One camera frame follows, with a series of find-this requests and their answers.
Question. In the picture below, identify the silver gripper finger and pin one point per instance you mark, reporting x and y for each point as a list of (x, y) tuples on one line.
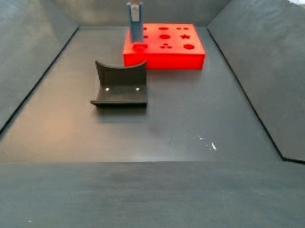
[(135, 10)]

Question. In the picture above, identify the red shape sorter block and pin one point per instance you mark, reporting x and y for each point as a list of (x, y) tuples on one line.
[(171, 47)]

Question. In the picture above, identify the blue arch block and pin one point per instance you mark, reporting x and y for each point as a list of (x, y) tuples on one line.
[(135, 26)]

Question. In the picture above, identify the black curved holder stand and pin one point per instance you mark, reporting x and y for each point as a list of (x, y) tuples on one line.
[(123, 85)]

